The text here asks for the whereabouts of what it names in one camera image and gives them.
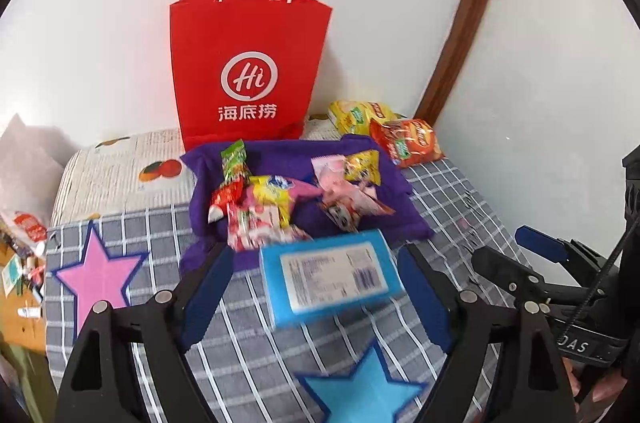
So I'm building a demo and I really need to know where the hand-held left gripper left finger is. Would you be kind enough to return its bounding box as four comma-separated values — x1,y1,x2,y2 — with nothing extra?
59,242,236,423

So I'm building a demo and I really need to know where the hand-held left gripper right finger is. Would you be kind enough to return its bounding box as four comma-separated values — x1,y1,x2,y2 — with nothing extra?
396,243,581,423

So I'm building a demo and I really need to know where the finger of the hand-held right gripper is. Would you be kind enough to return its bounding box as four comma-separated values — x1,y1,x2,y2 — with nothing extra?
472,245,551,304
515,225,608,274

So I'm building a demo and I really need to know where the purple fabric tray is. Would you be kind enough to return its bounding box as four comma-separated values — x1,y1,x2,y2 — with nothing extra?
179,134,435,274

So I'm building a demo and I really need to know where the red snack packet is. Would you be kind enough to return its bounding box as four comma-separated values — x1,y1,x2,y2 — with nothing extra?
209,180,247,224

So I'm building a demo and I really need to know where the blue tissue pack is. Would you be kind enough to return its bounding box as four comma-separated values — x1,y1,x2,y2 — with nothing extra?
259,229,406,329

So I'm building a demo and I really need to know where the panda print snack packet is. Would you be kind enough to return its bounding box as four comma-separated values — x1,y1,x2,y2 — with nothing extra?
317,193,396,234

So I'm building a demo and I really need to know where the green snack packet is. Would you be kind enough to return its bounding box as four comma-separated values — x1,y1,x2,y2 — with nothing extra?
221,140,252,189

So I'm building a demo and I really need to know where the small yellow snack packet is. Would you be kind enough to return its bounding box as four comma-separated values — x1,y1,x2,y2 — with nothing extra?
342,149,383,188

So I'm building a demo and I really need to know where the plain pink snack packet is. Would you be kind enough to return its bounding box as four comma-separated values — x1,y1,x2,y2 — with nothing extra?
289,177,326,203

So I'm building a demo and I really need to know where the small pale pink snack packet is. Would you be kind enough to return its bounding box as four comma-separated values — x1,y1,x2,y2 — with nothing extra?
311,156,351,191

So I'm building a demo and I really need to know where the person's right hand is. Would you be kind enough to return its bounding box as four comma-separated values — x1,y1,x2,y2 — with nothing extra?
561,350,628,419

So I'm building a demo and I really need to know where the grey checked bedsheet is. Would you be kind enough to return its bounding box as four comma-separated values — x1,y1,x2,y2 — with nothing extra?
42,156,536,423

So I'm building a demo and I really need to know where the pink star patch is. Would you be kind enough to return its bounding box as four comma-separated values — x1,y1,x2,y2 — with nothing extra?
50,220,151,334

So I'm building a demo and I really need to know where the blue star patch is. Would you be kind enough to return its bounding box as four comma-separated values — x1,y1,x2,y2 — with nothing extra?
295,338,428,423

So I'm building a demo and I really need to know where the orange chips bag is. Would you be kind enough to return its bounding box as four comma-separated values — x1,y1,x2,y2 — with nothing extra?
369,118,446,168

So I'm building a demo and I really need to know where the pile of small cosmetics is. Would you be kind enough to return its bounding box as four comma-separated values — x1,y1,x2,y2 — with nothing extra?
0,223,48,304

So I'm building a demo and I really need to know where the wooden nightstand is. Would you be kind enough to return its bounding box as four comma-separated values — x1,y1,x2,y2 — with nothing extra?
0,243,48,354

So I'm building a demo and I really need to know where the yellow chips bag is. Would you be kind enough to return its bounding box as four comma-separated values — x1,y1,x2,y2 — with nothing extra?
327,100,401,135

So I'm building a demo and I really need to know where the teal card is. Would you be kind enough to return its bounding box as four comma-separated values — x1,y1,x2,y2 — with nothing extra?
2,259,26,299

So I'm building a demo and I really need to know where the white plastic shopping bag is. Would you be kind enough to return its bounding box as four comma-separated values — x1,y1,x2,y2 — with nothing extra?
0,113,66,244

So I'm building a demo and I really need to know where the red paper bag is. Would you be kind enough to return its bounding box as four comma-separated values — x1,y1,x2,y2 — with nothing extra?
169,0,333,152

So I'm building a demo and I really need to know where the brown wooden door frame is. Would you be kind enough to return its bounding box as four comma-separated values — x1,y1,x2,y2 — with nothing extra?
415,0,511,124

